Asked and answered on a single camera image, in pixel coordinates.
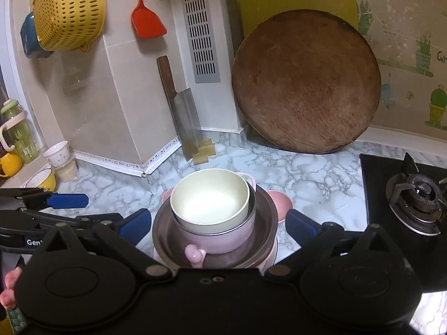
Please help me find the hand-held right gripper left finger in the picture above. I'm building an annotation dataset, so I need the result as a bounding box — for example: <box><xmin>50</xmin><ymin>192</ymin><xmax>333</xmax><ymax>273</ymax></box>
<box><xmin>34</xmin><ymin>209</ymin><xmax>174</xmax><ymax>282</ymax></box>

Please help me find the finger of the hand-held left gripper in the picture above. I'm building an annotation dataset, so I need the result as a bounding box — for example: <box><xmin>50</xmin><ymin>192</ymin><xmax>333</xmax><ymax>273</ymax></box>
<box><xmin>0</xmin><ymin>208</ymin><xmax>125</xmax><ymax>238</ymax></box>
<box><xmin>0</xmin><ymin>187</ymin><xmax>89</xmax><ymax>210</ymax></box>

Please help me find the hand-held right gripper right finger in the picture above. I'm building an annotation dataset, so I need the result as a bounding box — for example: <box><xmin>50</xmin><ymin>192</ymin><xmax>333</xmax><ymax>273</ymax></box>
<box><xmin>265</xmin><ymin>209</ymin><xmax>403</xmax><ymax>282</ymax></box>

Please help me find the pink bear-shaped plate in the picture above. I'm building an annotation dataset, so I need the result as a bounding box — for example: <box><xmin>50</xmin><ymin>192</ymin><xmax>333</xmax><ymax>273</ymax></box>
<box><xmin>161</xmin><ymin>188</ymin><xmax>294</xmax><ymax>269</ymax></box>

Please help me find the stainless steel bowl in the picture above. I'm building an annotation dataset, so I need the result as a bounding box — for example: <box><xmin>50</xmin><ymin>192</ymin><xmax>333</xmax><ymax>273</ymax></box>
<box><xmin>152</xmin><ymin>188</ymin><xmax>278</xmax><ymax>269</ymax></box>

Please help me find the cream bowl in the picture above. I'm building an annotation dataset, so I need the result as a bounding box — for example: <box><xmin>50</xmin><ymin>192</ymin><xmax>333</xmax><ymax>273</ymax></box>
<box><xmin>170</xmin><ymin>169</ymin><xmax>250</xmax><ymax>235</ymax></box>

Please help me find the pink steel-lined bowl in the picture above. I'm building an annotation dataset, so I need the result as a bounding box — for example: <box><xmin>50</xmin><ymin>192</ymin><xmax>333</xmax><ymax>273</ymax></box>
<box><xmin>176</xmin><ymin>172</ymin><xmax>257</xmax><ymax>269</ymax></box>

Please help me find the person's left hand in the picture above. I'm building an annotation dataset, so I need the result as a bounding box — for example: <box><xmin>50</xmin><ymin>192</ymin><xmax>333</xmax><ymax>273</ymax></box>
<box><xmin>0</xmin><ymin>267</ymin><xmax>20</xmax><ymax>309</ymax></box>

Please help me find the cream cup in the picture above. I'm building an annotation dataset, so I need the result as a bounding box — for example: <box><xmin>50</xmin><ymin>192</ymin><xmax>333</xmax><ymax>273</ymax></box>
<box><xmin>54</xmin><ymin>157</ymin><xmax>79</xmax><ymax>183</ymax></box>

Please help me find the yellow bowl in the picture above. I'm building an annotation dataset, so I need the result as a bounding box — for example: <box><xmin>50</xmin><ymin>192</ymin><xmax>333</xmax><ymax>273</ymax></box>
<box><xmin>23</xmin><ymin>167</ymin><xmax>57</xmax><ymax>193</ymax></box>

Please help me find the white floral bowl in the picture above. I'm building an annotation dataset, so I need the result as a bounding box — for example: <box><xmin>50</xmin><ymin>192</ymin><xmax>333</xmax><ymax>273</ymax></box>
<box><xmin>42</xmin><ymin>140</ymin><xmax>70</xmax><ymax>168</ymax></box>

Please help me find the white patterned edge strip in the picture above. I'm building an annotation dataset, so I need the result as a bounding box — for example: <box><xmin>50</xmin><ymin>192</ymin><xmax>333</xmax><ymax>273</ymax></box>
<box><xmin>72</xmin><ymin>140</ymin><xmax>182</xmax><ymax>176</ymax></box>

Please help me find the yellow mug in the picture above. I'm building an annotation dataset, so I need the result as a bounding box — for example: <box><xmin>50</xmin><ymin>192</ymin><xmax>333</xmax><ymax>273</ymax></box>
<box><xmin>0</xmin><ymin>152</ymin><xmax>23</xmax><ymax>178</ymax></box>

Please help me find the green drinking bottle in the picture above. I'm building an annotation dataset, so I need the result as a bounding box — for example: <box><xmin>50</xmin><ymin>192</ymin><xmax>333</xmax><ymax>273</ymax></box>
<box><xmin>0</xmin><ymin>98</ymin><xmax>39</xmax><ymax>164</ymax></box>

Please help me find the black gas stove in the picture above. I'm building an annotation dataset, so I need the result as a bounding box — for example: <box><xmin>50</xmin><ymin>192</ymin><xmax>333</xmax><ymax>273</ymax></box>
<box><xmin>360</xmin><ymin>153</ymin><xmax>447</xmax><ymax>294</ymax></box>

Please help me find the round wooden cutting board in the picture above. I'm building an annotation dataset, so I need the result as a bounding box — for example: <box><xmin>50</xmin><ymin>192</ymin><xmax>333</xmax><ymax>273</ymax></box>
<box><xmin>231</xmin><ymin>10</ymin><xmax>382</xmax><ymax>155</ymax></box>

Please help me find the blue plastic container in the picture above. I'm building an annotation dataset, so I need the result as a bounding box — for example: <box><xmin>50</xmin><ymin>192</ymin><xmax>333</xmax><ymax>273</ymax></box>
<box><xmin>20</xmin><ymin>12</ymin><xmax>54</xmax><ymax>59</ymax></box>

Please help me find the yellow plastic colander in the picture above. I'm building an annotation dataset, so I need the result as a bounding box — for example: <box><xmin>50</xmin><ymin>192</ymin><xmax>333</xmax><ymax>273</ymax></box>
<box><xmin>32</xmin><ymin>0</ymin><xmax>106</xmax><ymax>52</ymax></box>

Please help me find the orange spatula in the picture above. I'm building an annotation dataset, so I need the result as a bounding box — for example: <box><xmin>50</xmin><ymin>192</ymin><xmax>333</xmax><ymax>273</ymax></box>
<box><xmin>131</xmin><ymin>0</ymin><xmax>167</xmax><ymax>39</ymax></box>

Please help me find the grey vent grille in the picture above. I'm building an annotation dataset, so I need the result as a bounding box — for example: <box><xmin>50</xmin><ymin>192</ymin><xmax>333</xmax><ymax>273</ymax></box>
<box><xmin>179</xmin><ymin>0</ymin><xmax>222</xmax><ymax>83</ymax></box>

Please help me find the yellow cutting board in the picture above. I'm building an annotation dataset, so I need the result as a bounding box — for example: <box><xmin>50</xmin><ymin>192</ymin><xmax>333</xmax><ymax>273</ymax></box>
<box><xmin>238</xmin><ymin>0</ymin><xmax>360</xmax><ymax>60</ymax></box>

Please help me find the cleaver with wooden handle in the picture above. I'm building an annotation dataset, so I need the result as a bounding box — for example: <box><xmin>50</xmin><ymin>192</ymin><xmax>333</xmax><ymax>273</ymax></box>
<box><xmin>156</xmin><ymin>56</ymin><xmax>203</xmax><ymax>162</ymax></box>

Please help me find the cactus wall sticker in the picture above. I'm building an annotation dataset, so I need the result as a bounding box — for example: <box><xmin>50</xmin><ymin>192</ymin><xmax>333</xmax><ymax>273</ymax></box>
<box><xmin>356</xmin><ymin>0</ymin><xmax>447</xmax><ymax>137</ymax></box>

